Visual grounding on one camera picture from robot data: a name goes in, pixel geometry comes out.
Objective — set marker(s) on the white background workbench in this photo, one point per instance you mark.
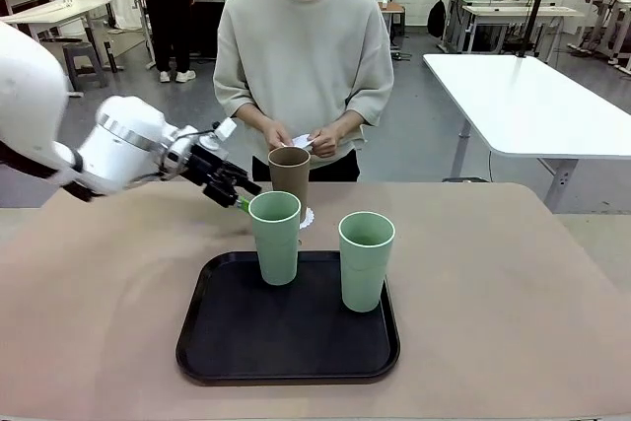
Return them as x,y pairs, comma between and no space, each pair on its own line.
522,12

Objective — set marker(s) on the person's right forearm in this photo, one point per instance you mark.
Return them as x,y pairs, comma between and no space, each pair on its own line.
254,118

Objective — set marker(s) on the person in beige sweater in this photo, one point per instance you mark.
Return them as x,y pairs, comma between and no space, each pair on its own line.
303,46

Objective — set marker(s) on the white coaster stack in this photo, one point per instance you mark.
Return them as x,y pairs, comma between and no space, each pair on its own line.
303,141

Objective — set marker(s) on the white scalloped paper coaster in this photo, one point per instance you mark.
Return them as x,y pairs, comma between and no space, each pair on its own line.
309,220

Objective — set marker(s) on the person in grey hoodie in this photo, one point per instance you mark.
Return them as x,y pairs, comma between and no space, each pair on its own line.
170,12

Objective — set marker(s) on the grey plastic stool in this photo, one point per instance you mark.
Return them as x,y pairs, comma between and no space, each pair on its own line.
84,61

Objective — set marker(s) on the brown tall cup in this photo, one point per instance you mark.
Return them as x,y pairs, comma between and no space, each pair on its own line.
291,174

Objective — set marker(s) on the person's left hand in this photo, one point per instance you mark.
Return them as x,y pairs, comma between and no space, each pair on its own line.
328,142

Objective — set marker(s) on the person's left forearm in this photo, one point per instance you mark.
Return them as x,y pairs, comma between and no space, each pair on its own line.
350,122

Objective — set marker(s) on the black plastic tray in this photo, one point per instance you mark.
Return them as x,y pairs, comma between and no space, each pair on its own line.
286,342

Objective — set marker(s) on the green tall cup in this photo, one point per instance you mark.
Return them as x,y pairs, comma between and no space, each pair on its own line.
278,253
362,273

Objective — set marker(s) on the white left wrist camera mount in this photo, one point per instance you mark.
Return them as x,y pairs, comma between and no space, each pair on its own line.
224,130

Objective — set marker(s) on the black stand pole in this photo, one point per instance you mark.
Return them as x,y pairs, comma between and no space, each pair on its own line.
535,7

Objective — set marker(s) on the person's right hand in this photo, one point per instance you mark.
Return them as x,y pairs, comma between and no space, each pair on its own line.
277,134

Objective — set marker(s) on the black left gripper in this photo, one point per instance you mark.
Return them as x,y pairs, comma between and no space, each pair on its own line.
207,164

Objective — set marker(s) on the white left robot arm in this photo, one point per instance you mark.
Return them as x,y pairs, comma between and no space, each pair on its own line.
29,95

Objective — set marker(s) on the black backpack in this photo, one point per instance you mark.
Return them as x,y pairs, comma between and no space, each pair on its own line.
436,17

